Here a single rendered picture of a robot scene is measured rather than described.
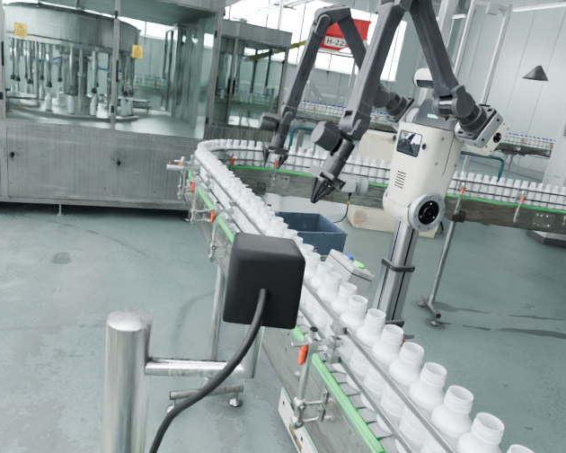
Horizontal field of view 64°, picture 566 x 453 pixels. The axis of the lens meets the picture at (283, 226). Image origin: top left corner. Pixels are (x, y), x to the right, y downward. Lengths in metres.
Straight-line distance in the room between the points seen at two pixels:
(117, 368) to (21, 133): 4.46
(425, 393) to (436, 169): 1.09
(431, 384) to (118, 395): 0.54
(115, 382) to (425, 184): 1.52
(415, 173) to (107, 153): 3.52
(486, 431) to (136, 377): 0.50
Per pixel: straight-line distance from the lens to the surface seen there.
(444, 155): 1.76
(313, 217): 2.39
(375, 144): 5.61
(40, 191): 4.87
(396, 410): 0.87
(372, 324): 0.91
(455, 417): 0.77
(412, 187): 1.76
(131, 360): 0.35
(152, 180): 4.81
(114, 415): 0.38
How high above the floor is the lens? 1.56
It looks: 17 degrees down
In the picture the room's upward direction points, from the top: 9 degrees clockwise
